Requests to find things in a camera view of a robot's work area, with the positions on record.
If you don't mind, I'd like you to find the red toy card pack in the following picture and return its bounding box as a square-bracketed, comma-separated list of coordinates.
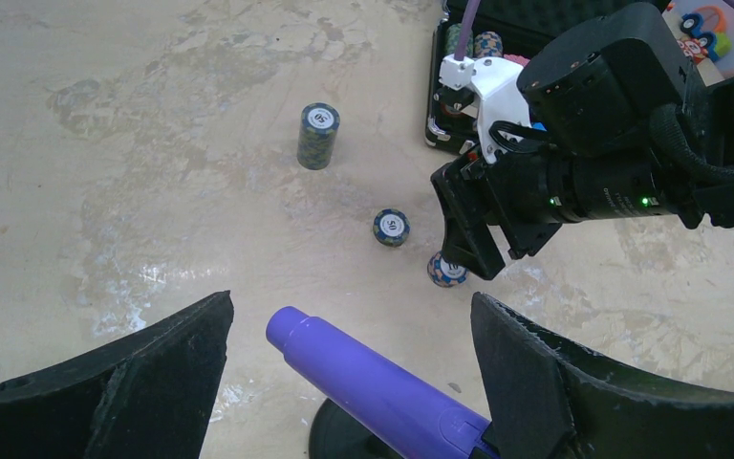
[677, 38, 710, 65]

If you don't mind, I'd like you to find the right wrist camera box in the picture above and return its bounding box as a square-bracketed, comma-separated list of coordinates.
[435, 55, 531, 164]

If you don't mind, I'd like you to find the ten value poker chip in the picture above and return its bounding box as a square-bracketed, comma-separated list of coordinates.
[427, 251, 468, 288]

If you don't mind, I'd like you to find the fifty value poker chip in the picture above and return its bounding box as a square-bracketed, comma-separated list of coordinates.
[372, 208, 411, 248]

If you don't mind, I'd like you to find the blue and orange chip row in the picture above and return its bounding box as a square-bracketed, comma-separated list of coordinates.
[473, 31, 504, 59]

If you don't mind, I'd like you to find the colourful toy car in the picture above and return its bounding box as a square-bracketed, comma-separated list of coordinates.
[680, 6, 732, 62]

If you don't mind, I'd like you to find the green and red chip row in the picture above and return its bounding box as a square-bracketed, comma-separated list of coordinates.
[441, 22, 475, 121]

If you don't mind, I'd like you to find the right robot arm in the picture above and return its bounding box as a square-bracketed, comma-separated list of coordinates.
[431, 1, 734, 280]

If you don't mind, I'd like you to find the black aluminium poker case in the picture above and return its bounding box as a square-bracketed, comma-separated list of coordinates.
[424, 0, 672, 157]

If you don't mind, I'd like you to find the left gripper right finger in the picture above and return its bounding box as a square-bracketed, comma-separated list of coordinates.
[470, 293, 734, 458]

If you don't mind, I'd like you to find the purple handheld massager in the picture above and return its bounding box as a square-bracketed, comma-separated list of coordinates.
[266, 306, 499, 458]

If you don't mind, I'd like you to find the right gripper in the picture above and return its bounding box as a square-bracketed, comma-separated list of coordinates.
[430, 2, 706, 281]

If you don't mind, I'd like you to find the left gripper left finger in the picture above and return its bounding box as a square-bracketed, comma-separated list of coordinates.
[0, 291, 234, 458]

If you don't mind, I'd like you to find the pink playing card deck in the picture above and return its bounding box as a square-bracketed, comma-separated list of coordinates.
[504, 55, 529, 66]

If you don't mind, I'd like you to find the tall grey chip stack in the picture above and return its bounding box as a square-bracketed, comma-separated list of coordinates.
[296, 102, 340, 170]

